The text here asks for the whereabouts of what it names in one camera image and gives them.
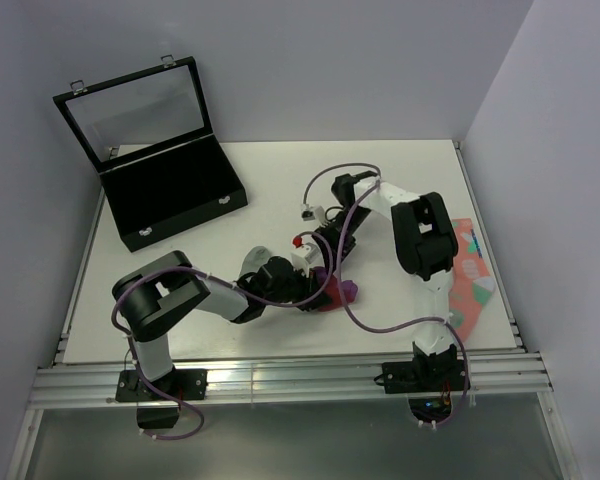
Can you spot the aluminium frame rail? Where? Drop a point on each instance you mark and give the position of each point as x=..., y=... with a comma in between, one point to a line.
x=301, y=379

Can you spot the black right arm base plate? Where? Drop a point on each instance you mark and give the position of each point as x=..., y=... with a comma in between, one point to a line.
x=407, y=377

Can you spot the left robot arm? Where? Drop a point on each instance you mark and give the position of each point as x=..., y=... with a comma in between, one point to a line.
x=156, y=297

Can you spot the black display case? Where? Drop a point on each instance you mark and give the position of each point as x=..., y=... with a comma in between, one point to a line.
x=149, y=137

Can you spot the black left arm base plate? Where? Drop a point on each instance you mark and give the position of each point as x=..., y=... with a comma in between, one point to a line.
x=183, y=384

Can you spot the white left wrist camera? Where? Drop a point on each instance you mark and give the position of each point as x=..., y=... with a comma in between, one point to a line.
x=305, y=255

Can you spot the pink patterned sock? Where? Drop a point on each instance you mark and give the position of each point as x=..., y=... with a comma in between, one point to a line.
x=473, y=285

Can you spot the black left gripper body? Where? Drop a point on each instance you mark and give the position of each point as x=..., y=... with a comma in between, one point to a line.
x=298, y=289

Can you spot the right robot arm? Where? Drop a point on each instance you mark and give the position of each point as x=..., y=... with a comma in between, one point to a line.
x=425, y=246

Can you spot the grey-green ankle sock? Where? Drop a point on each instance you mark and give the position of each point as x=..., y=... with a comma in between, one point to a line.
x=255, y=259

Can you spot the maroon sock with orange cuff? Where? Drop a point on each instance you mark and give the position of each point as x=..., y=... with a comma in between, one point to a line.
x=330, y=299

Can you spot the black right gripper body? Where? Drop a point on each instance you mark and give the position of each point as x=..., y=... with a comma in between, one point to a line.
x=333, y=230

